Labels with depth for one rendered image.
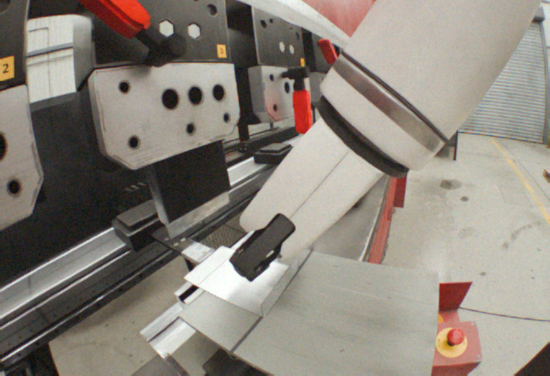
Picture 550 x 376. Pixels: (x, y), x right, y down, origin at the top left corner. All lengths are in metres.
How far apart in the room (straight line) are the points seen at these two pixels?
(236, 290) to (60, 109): 0.64
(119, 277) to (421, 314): 0.51
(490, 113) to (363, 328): 7.67
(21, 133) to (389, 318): 0.33
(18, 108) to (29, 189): 0.05
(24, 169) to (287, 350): 0.25
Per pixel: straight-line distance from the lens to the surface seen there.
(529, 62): 8.29
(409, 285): 0.30
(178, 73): 0.21
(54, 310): 0.53
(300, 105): 0.32
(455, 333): 0.51
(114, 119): 0.18
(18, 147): 0.17
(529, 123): 8.21
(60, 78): 4.57
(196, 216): 0.28
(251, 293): 0.28
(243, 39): 0.32
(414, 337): 0.25
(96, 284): 0.52
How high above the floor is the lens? 1.21
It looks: 18 degrees down
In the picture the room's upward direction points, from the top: 7 degrees counter-clockwise
